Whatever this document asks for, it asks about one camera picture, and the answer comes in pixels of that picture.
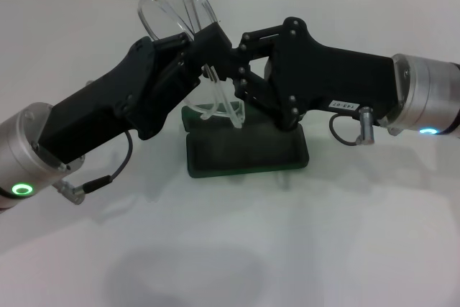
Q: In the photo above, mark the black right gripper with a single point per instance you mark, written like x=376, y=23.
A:
x=323, y=77

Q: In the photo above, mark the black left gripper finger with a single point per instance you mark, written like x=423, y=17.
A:
x=212, y=39

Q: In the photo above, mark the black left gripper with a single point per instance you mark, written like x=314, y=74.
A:
x=100, y=105

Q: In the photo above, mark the clear transparent glasses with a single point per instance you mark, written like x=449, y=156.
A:
x=161, y=8

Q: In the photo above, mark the green glasses case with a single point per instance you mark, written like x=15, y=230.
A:
x=244, y=156

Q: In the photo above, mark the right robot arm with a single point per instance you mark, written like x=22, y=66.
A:
x=427, y=87

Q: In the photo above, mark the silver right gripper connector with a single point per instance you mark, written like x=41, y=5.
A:
x=366, y=127

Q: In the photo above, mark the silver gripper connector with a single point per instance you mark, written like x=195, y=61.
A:
x=70, y=192
x=366, y=127

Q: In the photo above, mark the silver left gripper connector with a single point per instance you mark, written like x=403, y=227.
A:
x=70, y=192

